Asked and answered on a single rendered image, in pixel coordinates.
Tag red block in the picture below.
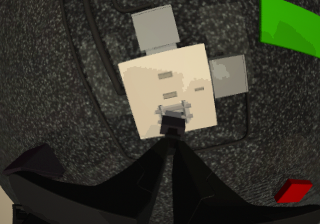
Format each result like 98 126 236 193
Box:
273 179 313 203

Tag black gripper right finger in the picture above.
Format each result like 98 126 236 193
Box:
171 140 320 224

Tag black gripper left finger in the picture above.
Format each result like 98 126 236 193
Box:
9 137 169 224

